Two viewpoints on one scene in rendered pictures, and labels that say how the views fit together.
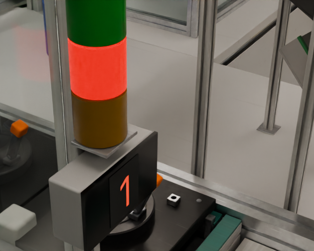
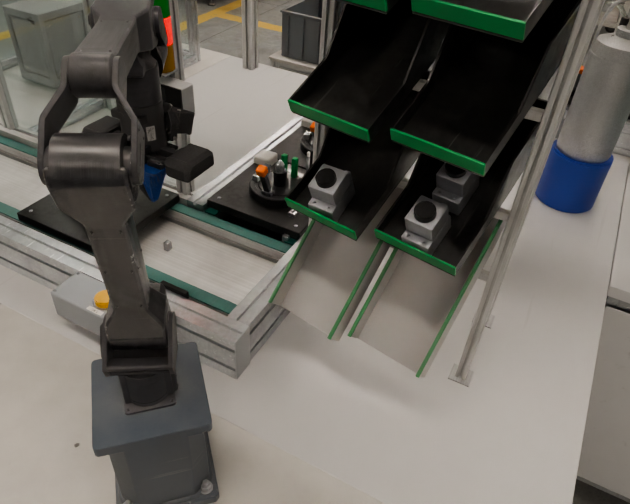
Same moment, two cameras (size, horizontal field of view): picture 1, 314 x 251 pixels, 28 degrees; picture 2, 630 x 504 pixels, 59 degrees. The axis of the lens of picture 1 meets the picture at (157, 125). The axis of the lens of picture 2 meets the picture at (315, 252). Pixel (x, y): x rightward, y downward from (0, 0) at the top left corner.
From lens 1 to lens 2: 1.25 m
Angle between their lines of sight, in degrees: 66
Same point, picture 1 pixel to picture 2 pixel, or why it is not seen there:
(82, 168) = not seen: hidden behind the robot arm
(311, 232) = (270, 280)
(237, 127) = (475, 297)
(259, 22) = not seen: outside the picture
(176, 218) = (276, 216)
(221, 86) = (553, 290)
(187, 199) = (296, 221)
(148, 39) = (627, 240)
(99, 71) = not seen: hidden behind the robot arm
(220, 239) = (267, 242)
